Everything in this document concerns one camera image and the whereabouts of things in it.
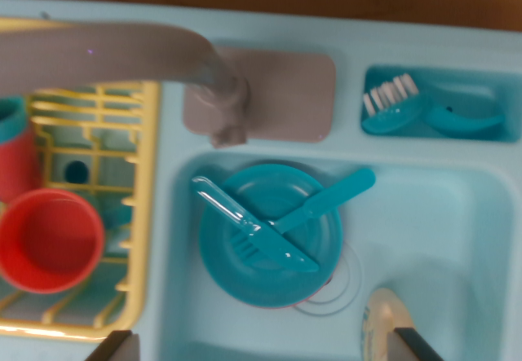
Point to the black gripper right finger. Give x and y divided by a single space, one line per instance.
410 349

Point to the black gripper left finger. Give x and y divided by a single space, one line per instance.
118 349

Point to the cream detergent bottle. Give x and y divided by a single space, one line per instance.
383 324

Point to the light blue toy sink unit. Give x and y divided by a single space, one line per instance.
428 222

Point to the teal mug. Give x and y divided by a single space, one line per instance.
118 214

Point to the yellow dish rack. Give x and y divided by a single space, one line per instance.
142 214

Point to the teal plate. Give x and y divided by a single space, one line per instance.
244 279

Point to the teal toy knife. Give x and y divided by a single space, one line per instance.
281 251

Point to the teal toy fork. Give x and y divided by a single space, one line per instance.
338 192

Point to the red tumbler cup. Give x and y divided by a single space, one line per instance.
18 165

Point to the teal toy spoon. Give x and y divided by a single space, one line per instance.
461 122

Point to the teal brush white bristles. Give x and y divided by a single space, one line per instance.
391 116

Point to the teal tumbler cup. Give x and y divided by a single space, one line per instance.
10 120

